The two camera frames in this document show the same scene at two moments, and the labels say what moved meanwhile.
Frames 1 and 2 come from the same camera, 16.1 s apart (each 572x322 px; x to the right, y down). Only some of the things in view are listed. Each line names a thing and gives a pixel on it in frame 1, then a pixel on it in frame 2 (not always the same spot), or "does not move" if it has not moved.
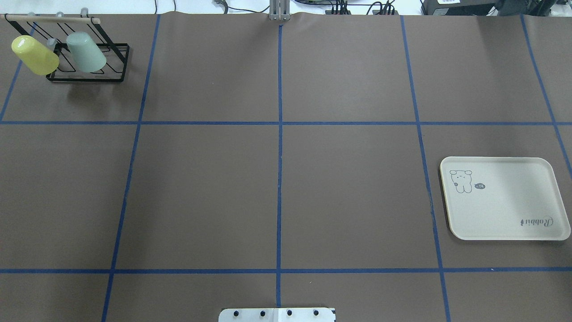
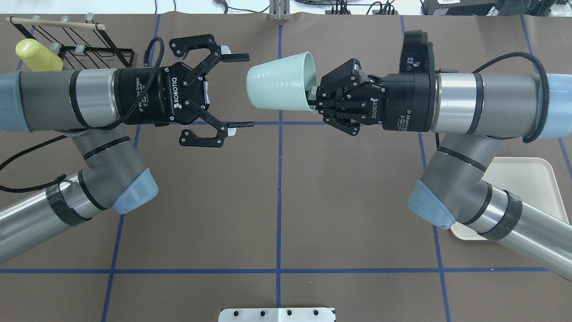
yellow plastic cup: [39, 57] does not move
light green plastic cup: [87, 57] → [282, 84]
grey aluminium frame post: [279, 10] does not move
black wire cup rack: [84, 53] does not move
